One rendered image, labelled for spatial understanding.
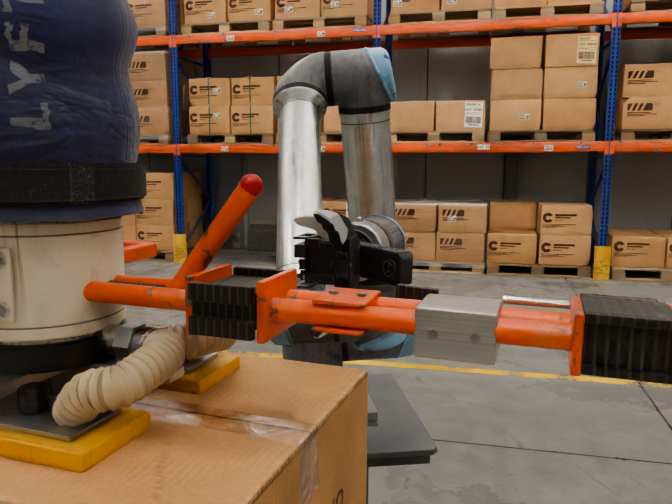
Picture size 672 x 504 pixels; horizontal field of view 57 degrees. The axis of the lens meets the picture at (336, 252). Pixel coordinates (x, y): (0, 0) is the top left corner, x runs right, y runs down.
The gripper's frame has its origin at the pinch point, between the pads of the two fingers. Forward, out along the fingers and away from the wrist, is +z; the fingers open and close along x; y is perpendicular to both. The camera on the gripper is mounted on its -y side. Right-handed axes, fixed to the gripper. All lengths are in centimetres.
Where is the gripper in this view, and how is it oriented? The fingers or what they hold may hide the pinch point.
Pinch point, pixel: (321, 276)
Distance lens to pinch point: 73.2
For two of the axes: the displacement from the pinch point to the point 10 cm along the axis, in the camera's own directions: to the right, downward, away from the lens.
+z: -3.2, 1.4, -9.4
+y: -9.5, -0.5, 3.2
